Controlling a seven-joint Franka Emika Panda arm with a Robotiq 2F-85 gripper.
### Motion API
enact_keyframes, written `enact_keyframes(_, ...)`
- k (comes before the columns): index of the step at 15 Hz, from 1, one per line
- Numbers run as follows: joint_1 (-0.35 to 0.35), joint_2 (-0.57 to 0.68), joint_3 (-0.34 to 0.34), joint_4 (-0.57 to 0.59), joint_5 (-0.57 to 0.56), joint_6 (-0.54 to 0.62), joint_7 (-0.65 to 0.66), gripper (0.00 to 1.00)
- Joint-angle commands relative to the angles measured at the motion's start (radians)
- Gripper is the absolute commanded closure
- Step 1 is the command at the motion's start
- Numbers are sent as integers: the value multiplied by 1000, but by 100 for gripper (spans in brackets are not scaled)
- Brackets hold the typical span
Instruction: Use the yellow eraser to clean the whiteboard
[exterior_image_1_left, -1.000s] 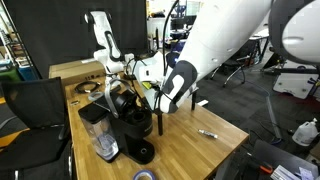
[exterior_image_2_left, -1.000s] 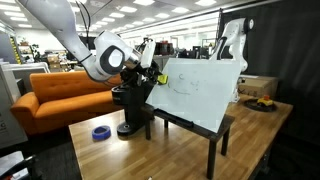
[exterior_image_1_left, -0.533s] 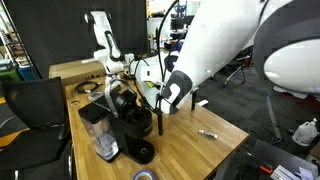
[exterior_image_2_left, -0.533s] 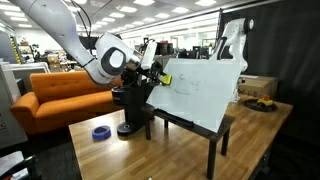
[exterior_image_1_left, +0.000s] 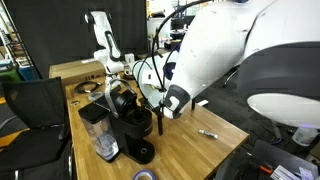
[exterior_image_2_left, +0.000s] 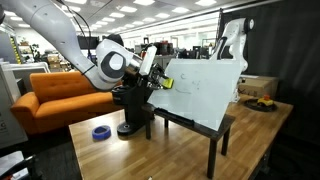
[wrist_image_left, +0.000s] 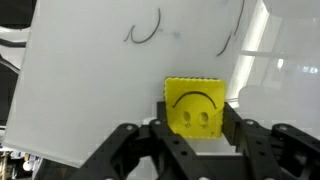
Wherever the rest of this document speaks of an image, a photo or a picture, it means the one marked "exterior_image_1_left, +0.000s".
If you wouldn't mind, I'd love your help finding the coiled black cable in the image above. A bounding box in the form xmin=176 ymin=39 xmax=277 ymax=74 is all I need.
xmin=73 ymin=80 xmax=102 ymax=94

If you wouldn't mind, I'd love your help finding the blue tape roll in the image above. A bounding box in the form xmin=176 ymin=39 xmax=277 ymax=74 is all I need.
xmin=132 ymin=169 xmax=157 ymax=180

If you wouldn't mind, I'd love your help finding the long cardboard box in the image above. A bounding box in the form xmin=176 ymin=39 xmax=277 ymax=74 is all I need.
xmin=48 ymin=49 xmax=171 ymax=88

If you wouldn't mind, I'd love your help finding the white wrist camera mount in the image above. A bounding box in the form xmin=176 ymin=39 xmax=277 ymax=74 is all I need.
xmin=137 ymin=61 xmax=162 ymax=90

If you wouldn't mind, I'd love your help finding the silver tape roll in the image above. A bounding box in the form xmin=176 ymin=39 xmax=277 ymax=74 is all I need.
xmin=87 ymin=91 xmax=104 ymax=102

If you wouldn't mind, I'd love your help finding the small black stand table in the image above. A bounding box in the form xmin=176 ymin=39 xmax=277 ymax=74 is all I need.
xmin=139 ymin=96 xmax=198 ymax=136

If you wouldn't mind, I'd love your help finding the black office chair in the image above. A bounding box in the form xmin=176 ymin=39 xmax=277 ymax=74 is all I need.
xmin=0 ymin=77 xmax=73 ymax=180

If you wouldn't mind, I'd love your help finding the black case with stickers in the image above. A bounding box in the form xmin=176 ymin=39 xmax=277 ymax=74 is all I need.
xmin=253 ymin=139 xmax=319 ymax=180

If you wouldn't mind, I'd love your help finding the black pod coffee machine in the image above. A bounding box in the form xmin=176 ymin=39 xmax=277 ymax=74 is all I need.
xmin=77 ymin=78 xmax=155 ymax=165

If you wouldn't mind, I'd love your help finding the white plastic jug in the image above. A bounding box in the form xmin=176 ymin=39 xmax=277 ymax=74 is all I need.
xmin=292 ymin=125 xmax=319 ymax=147

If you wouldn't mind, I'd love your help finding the blue storage bin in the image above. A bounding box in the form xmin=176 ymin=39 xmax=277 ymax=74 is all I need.
xmin=18 ymin=66 xmax=38 ymax=81

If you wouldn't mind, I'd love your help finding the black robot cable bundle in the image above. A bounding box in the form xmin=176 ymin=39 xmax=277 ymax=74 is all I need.
xmin=131 ymin=0 xmax=214 ymax=93

